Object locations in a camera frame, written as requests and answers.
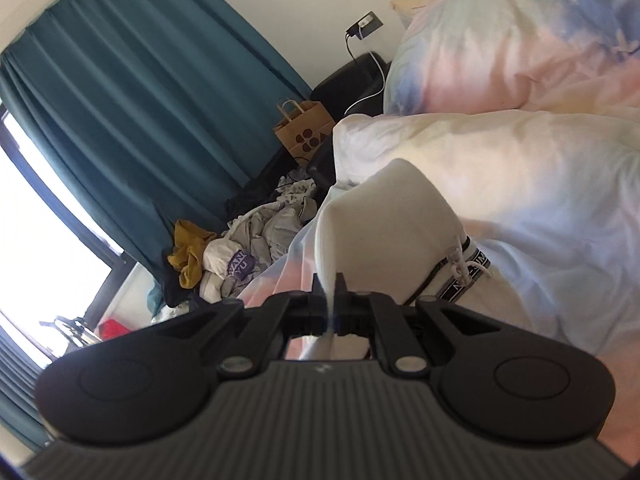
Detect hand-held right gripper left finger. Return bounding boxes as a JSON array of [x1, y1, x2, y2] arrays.
[[150, 272, 331, 379]]

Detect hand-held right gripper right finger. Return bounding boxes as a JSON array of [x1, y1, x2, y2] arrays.
[[332, 272, 506, 376]]

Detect cream sweatshirt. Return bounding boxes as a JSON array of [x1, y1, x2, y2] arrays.
[[297, 157, 640, 377]]

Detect grey white crumpled garment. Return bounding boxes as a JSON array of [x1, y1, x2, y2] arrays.
[[226, 179, 322, 262]]

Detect white garment purple label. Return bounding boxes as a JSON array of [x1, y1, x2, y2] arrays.
[[199, 236, 267, 303]]

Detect dark garment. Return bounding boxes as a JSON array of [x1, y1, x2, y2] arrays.
[[159, 280, 202, 312]]

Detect mustard yellow garment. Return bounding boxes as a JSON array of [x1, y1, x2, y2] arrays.
[[167, 219, 218, 290]]

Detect brown paper bag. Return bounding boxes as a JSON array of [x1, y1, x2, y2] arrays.
[[273, 98, 336, 159]]

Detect red garment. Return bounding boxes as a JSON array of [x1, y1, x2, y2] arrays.
[[97, 319, 132, 344]]

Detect black sofa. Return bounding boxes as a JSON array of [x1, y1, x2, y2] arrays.
[[225, 52, 392, 212]]

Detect teal curtain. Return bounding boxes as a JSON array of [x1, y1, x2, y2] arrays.
[[0, 0, 315, 272], [0, 324, 57, 453]]

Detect black framed window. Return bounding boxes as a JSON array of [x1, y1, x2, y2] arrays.
[[0, 104, 147, 362]]

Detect peach pillow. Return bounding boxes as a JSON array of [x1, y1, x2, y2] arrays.
[[389, 0, 433, 17]]

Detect pastel tie-dye pillow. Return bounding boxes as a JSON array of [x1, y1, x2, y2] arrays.
[[382, 0, 640, 127]]

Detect white charging cable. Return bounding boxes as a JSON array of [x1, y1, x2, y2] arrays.
[[344, 50, 392, 117]]

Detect wall socket with charger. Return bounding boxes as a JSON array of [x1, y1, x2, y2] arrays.
[[344, 10, 385, 42]]

